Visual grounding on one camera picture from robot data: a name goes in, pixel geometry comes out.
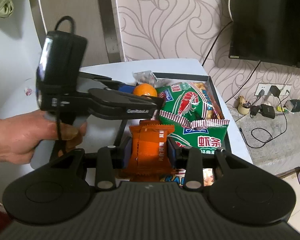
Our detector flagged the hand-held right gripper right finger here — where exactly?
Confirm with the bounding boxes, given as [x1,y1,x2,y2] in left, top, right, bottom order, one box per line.
[166,137,248,190]

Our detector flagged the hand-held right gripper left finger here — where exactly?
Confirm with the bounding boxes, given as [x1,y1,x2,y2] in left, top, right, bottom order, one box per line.
[51,136,133,190]

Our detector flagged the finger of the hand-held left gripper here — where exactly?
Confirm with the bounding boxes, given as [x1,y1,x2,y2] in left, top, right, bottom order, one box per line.
[79,71,135,95]
[89,87,165,121]

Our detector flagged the orange snack packet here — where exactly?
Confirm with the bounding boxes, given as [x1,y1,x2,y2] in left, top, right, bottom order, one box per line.
[119,120,180,180]

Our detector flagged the mandarin orange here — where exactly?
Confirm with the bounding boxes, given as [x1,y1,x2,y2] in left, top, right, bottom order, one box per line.
[133,83,158,98]

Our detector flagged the clear peanut packet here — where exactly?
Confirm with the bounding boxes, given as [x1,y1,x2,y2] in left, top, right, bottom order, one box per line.
[132,70,158,86]

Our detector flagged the green prawn cracker bag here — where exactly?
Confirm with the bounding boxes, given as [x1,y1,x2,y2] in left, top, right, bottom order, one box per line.
[160,120,230,189]
[155,81,225,129]

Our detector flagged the black cardboard box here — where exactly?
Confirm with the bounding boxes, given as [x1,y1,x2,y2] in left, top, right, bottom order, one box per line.
[114,72,232,188]

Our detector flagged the person's left hand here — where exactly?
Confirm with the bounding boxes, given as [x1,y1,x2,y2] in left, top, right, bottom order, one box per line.
[0,110,88,165]

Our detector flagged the small beige pot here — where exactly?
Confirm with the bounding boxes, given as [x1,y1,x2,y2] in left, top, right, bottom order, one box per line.
[237,96,252,115]

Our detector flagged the small black adapter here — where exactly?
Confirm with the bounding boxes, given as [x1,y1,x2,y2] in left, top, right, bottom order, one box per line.
[250,105,262,117]

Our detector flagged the black box-shaped device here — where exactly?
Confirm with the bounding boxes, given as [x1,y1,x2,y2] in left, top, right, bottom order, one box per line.
[260,104,276,119]

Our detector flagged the black power adapter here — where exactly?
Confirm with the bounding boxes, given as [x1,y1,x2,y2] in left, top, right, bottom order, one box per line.
[269,85,281,97]

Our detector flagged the grey-green device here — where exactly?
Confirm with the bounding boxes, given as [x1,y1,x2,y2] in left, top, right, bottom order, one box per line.
[285,99,300,113]

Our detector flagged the black television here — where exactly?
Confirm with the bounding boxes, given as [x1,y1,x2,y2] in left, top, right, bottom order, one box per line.
[229,0,300,70]

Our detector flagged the grey chair with metal frame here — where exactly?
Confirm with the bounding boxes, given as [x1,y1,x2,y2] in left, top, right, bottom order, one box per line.
[26,0,127,63]

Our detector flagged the black television cable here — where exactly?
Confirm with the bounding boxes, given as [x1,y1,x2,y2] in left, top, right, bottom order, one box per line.
[202,20,234,66]

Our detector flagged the black charger cable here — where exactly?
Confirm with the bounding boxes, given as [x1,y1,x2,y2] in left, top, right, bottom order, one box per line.
[239,95,289,148]

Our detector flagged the white wall socket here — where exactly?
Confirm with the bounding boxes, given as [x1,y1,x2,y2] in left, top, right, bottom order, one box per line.
[255,83,292,98]

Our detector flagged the white cable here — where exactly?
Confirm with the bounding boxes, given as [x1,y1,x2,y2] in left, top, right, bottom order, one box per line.
[227,0,237,20]

